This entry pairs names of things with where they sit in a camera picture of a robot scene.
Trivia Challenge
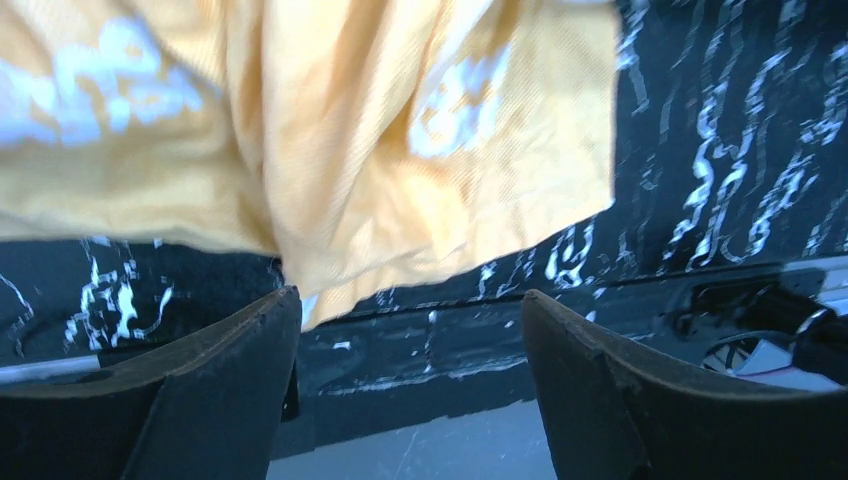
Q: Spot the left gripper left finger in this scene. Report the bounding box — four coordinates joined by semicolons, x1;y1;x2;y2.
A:
1;286;302;479

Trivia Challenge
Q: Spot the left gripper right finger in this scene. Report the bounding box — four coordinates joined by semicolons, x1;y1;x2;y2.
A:
521;290;847;479

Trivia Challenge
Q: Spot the yellow and blue pillowcase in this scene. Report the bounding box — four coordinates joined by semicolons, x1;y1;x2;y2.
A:
1;1;621;326

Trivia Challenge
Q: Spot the yellow black screwdriver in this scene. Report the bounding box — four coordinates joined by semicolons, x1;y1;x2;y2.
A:
1;354;101;386

